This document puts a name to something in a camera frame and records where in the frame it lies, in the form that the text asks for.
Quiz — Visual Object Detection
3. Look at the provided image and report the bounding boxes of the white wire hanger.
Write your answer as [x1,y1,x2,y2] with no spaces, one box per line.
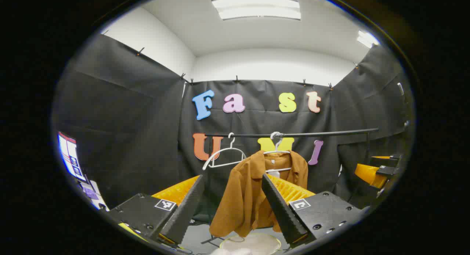
[263,132,294,174]
[202,132,247,171]

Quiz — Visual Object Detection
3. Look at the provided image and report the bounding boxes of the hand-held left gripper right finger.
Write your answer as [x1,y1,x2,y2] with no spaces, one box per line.
[261,173,369,249]

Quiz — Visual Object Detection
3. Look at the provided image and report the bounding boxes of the black backdrop cloth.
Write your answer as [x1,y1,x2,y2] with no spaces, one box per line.
[53,34,413,211]

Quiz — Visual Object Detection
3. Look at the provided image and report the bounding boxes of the computer monitor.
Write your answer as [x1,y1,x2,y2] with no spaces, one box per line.
[57,132,88,183]

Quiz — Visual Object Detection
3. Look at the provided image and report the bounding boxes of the black clothes rack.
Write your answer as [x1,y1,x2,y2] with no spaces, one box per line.
[201,128,379,245]

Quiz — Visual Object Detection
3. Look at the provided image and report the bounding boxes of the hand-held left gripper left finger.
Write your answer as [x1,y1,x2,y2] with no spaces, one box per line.
[109,174,205,247]

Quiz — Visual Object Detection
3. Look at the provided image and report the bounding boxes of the brown shirt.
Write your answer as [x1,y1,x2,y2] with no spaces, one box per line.
[209,150,309,238]

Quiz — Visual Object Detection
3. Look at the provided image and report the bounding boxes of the large ceiling light panel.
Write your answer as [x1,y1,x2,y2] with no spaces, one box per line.
[211,0,301,21]

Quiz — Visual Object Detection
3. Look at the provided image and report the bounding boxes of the small ceiling light panel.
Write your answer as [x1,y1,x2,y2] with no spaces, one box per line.
[357,30,380,49]

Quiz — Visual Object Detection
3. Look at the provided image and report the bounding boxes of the round white laundry hamper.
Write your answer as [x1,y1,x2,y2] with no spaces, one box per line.
[219,232,282,255]

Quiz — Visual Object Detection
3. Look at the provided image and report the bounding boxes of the white and purple papers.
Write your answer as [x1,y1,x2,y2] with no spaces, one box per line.
[78,180,110,211]

